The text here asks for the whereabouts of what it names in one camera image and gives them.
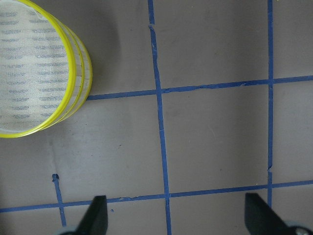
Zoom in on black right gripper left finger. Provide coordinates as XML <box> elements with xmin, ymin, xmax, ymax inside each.
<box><xmin>73</xmin><ymin>195</ymin><xmax>108</xmax><ymax>235</ymax></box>

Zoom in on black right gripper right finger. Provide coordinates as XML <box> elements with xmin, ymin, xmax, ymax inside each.
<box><xmin>245</xmin><ymin>193</ymin><xmax>296</xmax><ymax>235</ymax></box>

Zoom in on yellow steamer layer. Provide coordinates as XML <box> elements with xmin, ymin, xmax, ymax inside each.
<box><xmin>0</xmin><ymin>0</ymin><xmax>76</xmax><ymax>138</ymax></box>
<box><xmin>48</xmin><ymin>17</ymin><xmax>92</xmax><ymax>127</ymax></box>

